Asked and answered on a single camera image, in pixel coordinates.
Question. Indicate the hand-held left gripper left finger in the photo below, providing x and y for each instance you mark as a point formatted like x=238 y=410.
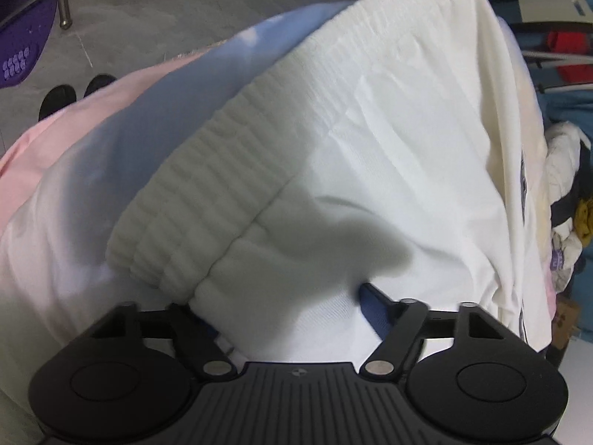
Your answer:
x=194 y=338

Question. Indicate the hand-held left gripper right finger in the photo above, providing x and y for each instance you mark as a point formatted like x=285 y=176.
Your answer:
x=373 y=308

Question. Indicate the white pants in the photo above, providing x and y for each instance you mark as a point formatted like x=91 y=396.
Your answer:
x=370 y=125

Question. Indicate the pastel tie-dye blanket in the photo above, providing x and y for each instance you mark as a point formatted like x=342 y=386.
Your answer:
x=69 y=194

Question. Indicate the grey cloth with purple label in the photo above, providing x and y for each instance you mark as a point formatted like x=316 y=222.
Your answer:
x=563 y=259

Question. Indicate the mustard yellow cloth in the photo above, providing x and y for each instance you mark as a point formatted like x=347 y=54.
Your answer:
x=584 y=222

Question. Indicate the white puffer jacket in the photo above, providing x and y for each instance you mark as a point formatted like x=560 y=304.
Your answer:
x=563 y=157

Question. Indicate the black slipper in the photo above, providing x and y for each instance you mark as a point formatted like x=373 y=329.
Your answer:
x=99 y=84
x=56 y=99

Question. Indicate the garment steamer stand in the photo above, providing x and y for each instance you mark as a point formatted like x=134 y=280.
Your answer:
x=539 y=57

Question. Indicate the red cloth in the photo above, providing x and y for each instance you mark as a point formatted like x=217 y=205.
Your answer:
x=574 y=55

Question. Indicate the purple floor mat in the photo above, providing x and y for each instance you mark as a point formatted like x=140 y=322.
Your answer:
x=23 y=37

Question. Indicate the white box appliance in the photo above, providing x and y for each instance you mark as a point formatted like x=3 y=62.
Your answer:
x=549 y=8

